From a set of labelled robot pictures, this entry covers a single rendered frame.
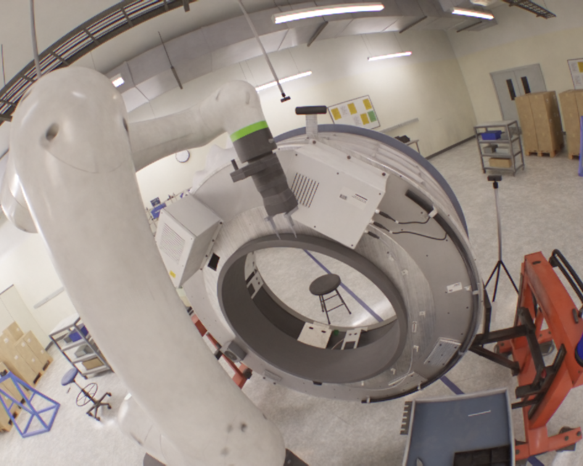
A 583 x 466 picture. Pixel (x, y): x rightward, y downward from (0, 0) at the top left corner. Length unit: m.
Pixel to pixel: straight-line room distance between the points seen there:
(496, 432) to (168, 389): 1.19
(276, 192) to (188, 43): 3.61
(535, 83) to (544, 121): 2.82
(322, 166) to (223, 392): 0.52
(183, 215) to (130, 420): 0.72
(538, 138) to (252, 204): 6.62
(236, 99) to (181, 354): 0.49
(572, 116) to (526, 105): 1.17
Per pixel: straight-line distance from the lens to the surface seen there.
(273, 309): 1.70
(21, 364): 7.45
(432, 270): 0.87
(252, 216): 0.91
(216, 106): 0.59
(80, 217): 0.21
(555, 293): 1.33
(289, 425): 2.24
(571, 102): 6.53
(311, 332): 1.61
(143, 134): 0.49
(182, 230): 0.91
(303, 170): 0.64
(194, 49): 4.00
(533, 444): 1.72
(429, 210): 0.74
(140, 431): 0.43
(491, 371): 2.19
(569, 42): 9.11
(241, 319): 1.35
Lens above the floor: 1.83
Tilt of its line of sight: 18 degrees down
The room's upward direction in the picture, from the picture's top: 23 degrees counter-clockwise
